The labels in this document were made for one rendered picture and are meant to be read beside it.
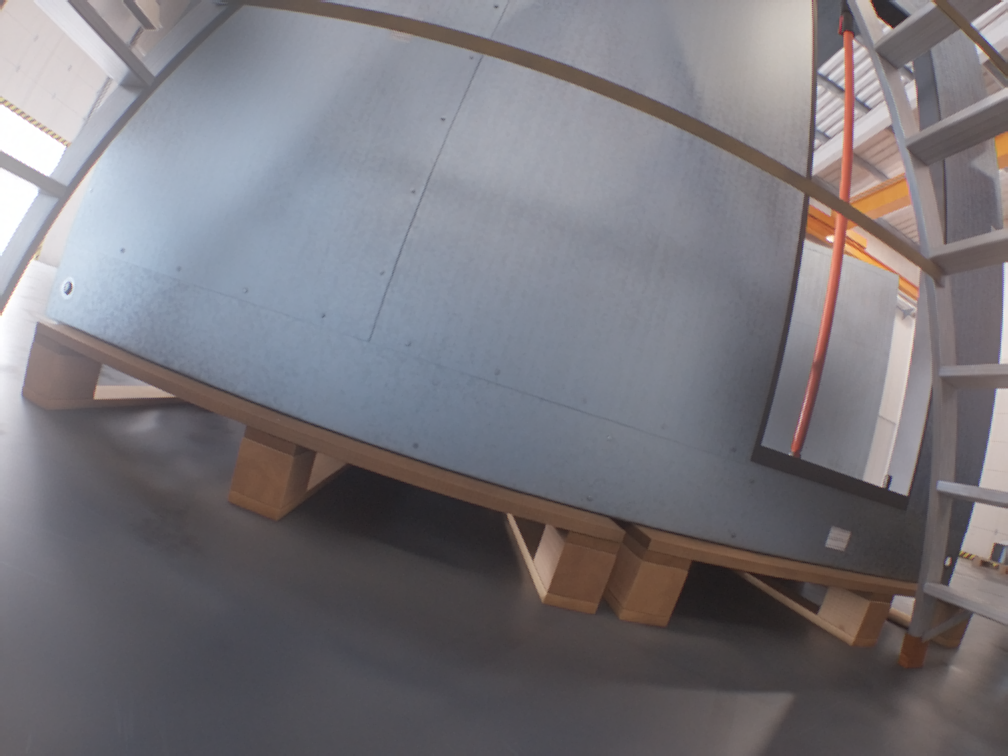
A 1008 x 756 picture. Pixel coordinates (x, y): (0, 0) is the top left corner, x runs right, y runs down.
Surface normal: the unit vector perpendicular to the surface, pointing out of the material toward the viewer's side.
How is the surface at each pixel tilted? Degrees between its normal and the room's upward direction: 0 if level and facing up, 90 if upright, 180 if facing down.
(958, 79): 90
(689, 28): 90
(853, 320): 90
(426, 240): 90
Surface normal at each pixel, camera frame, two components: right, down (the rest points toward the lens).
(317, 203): 0.09, -0.02
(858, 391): -0.24, -0.12
